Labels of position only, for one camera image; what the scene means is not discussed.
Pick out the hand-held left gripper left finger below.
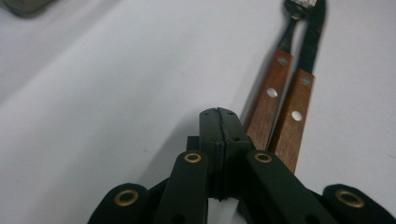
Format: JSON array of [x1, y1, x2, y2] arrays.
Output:
[[186, 106, 225, 200]]

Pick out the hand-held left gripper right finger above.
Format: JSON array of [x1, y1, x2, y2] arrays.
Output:
[[218, 106, 252, 201]]

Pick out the wooden-handled fork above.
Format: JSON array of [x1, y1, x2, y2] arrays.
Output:
[[244, 0, 318, 152]]

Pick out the wooden-handled table knife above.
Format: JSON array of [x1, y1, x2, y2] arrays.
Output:
[[268, 0, 328, 175]]

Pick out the dark translucent plastic bin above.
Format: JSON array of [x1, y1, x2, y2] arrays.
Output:
[[0, 0, 58, 19]]

